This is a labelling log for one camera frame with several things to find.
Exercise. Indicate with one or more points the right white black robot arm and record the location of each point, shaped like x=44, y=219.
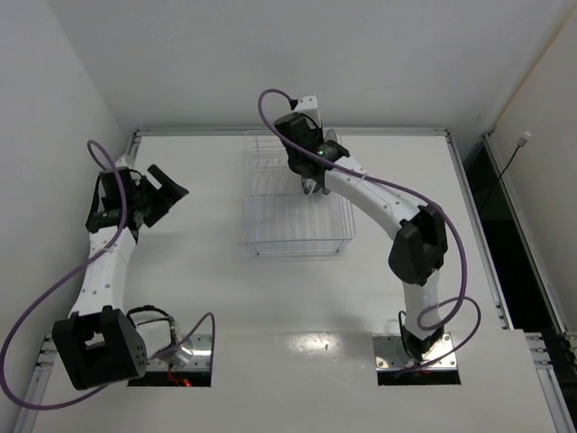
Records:
x=418, y=232

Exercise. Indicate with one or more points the white plate with dark rim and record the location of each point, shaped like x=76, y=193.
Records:
x=332, y=135

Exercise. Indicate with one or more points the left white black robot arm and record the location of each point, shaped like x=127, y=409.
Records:
x=101, y=342

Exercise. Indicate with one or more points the black wall cable white plug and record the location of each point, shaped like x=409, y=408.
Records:
x=521, y=142

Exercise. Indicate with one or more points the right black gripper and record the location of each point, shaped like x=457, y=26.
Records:
x=313, y=183

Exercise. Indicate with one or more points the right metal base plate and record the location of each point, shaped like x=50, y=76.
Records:
x=390, y=355

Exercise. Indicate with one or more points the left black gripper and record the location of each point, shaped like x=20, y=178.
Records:
x=153, y=204

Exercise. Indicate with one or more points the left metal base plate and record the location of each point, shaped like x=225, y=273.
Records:
x=193, y=357

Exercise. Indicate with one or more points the green red rimmed plate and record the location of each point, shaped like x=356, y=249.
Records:
x=319, y=189
x=308, y=186

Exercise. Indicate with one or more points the metal base plate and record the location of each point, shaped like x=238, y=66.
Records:
x=390, y=355
x=193, y=357

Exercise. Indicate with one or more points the white wire dish rack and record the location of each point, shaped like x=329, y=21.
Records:
x=279, y=220

